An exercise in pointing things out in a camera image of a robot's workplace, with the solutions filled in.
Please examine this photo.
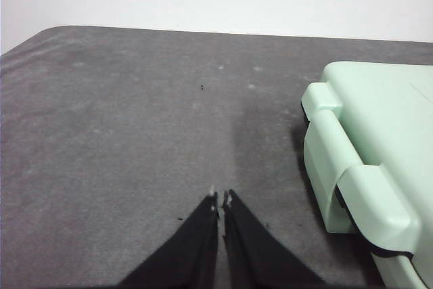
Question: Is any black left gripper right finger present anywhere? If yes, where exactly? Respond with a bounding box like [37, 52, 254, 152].
[222, 188, 331, 289]

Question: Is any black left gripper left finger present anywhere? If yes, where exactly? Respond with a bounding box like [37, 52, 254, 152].
[116, 193, 220, 289]

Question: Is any mint green breakfast machine base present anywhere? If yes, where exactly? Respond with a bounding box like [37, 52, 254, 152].
[302, 109, 433, 289]

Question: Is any green griddle lid, silver handle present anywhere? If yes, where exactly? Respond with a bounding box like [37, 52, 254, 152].
[300, 61, 433, 259]

